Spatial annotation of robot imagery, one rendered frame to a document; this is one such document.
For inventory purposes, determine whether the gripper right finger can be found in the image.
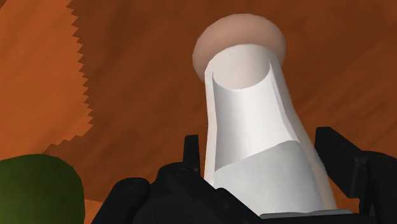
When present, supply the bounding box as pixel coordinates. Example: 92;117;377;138
314;126;397;224

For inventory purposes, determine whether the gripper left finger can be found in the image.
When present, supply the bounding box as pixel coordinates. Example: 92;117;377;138
91;134;258;224

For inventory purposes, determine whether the dark green round object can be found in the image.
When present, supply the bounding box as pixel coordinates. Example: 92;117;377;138
0;153;86;224

